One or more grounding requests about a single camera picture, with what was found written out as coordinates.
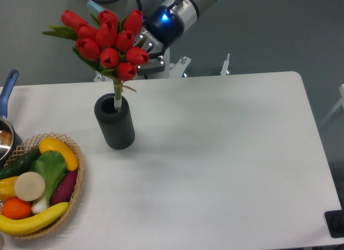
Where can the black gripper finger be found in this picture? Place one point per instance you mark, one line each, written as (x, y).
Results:
(152, 66)

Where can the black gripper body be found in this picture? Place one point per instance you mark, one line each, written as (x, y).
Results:
(163, 27)

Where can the red tulip bouquet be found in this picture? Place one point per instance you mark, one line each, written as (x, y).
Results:
(110, 48)

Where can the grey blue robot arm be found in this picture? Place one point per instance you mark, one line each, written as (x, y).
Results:
(189, 10)

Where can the dark grey ribbed vase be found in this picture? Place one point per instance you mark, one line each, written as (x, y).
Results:
(117, 126)

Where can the green bok choy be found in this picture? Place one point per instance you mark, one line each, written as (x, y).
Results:
(51, 166)

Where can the woven wicker basket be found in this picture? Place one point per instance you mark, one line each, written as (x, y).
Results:
(33, 143)

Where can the purple eggplant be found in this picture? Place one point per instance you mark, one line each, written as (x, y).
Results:
(65, 189)

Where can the green cucumber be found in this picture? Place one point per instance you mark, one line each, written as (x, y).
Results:
(20, 165)

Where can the beige round disc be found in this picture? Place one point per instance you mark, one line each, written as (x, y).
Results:
(29, 186)

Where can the yellow bell pepper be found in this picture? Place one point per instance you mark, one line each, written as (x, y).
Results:
(7, 188)

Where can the orange fruit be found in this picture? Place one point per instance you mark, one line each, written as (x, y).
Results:
(16, 209)

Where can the yellow banana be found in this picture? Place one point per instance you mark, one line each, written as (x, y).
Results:
(32, 224)

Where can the black device at table edge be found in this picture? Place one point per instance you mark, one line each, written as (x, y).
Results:
(334, 220)

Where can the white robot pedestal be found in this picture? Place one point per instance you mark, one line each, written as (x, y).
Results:
(174, 70)

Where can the blue handled saucepan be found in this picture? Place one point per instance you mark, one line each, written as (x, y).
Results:
(9, 137)

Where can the white chair frame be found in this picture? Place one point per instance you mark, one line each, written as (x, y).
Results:
(335, 109)

